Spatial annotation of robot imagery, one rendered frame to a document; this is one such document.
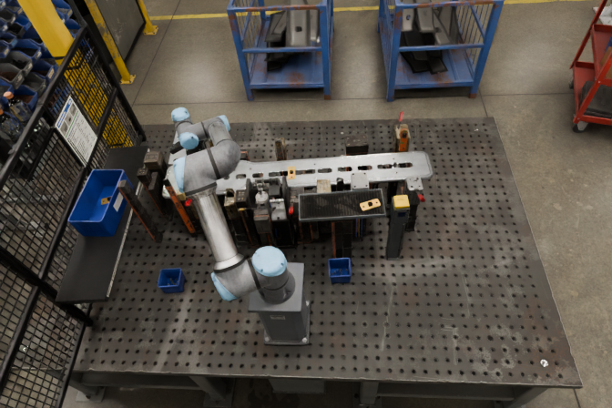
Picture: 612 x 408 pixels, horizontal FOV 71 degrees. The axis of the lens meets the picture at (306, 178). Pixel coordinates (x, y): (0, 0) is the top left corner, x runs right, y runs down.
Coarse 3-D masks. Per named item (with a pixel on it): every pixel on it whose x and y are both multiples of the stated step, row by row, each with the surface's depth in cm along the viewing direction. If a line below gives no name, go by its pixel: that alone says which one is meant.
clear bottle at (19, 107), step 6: (6, 96) 174; (12, 96) 176; (12, 102) 177; (18, 102) 178; (12, 108) 178; (18, 108) 179; (24, 108) 180; (18, 114) 180; (24, 114) 181; (30, 114) 184; (24, 120) 183; (24, 126) 185; (36, 126) 188
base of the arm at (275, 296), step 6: (288, 282) 162; (294, 282) 167; (264, 288) 160; (282, 288) 161; (288, 288) 163; (294, 288) 167; (264, 294) 163; (270, 294) 161; (276, 294) 161; (282, 294) 162; (288, 294) 165; (264, 300) 165; (270, 300) 163; (276, 300) 163; (282, 300) 164
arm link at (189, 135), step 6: (180, 126) 182; (186, 126) 182; (192, 126) 182; (198, 126) 181; (180, 132) 180; (186, 132) 179; (192, 132) 180; (198, 132) 181; (204, 132) 182; (180, 138) 179; (186, 138) 178; (192, 138) 179; (198, 138) 181; (204, 138) 184; (186, 144) 179; (192, 144) 181; (198, 144) 182
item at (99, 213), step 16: (96, 176) 212; (112, 176) 212; (96, 192) 212; (112, 192) 216; (80, 208) 200; (96, 208) 210; (112, 208) 198; (80, 224) 192; (96, 224) 191; (112, 224) 198
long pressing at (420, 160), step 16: (240, 160) 228; (288, 160) 225; (304, 160) 224; (320, 160) 223; (336, 160) 222; (352, 160) 221; (368, 160) 220; (384, 160) 220; (400, 160) 219; (416, 160) 218; (304, 176) 217; (320, 176) 216; (336, 176) 216; (368, 176) 214; (384, 176) 213; (400, 176) 212; (432, 176) 212; (176, 192) 217; (224, 192) 214
